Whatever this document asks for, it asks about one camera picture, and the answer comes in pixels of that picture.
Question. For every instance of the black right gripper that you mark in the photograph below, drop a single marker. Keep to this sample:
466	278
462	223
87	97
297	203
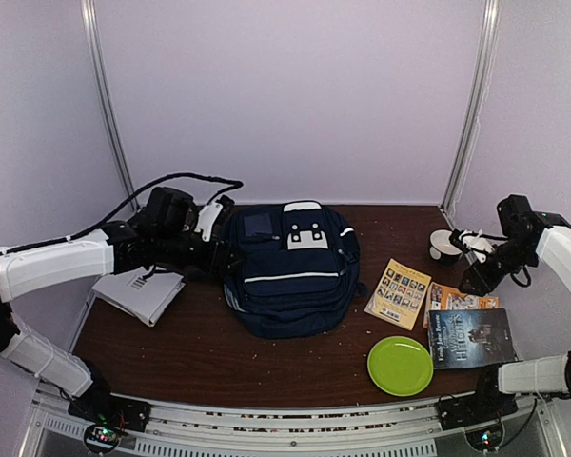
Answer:
482	281

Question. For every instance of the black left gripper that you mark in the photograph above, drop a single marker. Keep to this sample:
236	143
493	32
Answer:
216	263

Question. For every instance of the navy blue student backpack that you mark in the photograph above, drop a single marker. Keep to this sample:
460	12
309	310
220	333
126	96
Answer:
300	270

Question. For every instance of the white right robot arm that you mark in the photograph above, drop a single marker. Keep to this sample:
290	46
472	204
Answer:
529	239

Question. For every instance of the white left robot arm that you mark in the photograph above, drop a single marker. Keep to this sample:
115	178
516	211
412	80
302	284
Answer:
169	232

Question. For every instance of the white and black bowl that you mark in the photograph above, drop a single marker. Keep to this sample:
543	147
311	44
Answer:
441	249

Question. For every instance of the orange cartoon booklet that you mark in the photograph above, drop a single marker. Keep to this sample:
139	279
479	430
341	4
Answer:
440	298

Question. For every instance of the dark Wuthering Heights book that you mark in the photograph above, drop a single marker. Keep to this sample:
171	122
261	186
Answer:
469	338

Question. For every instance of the white paperback book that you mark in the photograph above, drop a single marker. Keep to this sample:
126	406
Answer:
140	294

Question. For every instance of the yellow portrait grid booklet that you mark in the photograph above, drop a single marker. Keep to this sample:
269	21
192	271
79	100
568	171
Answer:
399	295

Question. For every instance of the green plastic plate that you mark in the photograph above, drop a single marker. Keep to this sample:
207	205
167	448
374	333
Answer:
400	366

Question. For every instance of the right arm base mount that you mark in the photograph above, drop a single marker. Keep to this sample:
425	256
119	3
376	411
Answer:
481	421

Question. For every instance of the front aluminium rail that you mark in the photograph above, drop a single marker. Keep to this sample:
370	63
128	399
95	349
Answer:
410	428

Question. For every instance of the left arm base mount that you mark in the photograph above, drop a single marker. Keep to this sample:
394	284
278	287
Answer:
107	430

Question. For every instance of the right aluminium frame post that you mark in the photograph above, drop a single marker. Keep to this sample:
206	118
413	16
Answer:
471	120

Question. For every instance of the aluminium frame post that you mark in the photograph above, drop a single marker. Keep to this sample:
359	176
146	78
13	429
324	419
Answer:
91	29
471	120

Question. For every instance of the left aluminium frame post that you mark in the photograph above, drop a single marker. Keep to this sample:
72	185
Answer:
91	29

